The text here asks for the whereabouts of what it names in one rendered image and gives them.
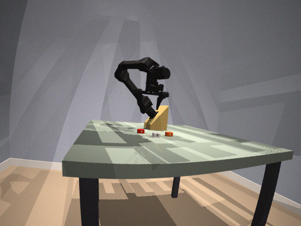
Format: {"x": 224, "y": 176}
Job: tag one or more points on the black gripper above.
{"x": 138, "y": 92}

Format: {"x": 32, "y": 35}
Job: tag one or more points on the red block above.
{"x": 140, "y": 131}

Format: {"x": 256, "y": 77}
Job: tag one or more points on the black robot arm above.
{"x": 156, "y": 73}

